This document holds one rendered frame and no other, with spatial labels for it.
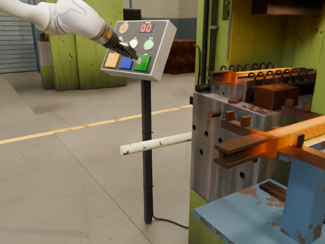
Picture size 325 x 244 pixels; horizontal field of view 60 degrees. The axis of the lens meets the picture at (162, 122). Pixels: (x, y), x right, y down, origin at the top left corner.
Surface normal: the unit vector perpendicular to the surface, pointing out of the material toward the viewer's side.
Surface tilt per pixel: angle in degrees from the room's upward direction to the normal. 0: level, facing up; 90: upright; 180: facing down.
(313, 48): 90
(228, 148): 0
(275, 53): 90
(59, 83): 90
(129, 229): 0
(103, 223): 0
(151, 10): 90
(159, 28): 60
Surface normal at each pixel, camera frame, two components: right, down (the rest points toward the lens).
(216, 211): 0.00, -0.95
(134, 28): -0.52, -0.25
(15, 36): 0.56, 0.26
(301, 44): -0.88, 0.15
